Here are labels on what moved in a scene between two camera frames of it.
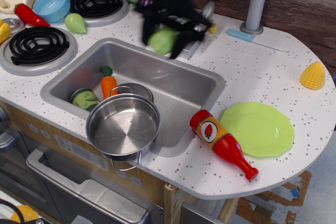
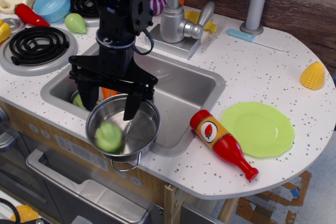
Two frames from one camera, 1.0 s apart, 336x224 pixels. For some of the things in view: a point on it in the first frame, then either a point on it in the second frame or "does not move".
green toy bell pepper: (163, 41) → (108, 137)
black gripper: (176, 7) → (112, 66)
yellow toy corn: (313, 76) does not move
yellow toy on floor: (28, 214) does not move
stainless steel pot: (121, 125) does not move
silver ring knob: (16, 24) does not move
